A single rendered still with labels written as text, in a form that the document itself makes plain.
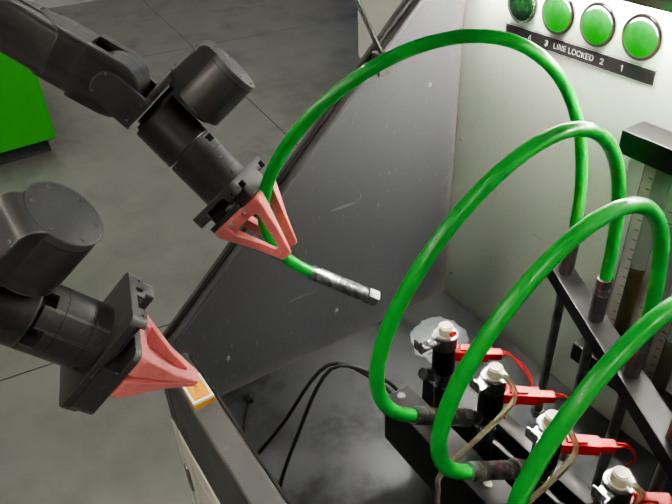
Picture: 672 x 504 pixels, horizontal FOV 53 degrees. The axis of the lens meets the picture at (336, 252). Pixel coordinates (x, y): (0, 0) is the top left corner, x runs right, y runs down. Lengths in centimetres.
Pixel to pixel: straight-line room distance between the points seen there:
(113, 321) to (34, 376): 199
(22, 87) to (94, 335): 338
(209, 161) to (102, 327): 24
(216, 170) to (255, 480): 37
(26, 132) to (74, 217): 347
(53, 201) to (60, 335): 10
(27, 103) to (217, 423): 315
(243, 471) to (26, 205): 49
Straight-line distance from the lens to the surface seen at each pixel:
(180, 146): 71
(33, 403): 244
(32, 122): 394
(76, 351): 54
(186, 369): 60
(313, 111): 68
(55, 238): 46
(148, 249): 299
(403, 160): 105
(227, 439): 89
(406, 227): 112
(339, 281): 79
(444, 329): 77
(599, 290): 81
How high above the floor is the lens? 163
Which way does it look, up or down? 35 degrees down
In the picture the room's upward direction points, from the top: 3 degrees counter-clockwise
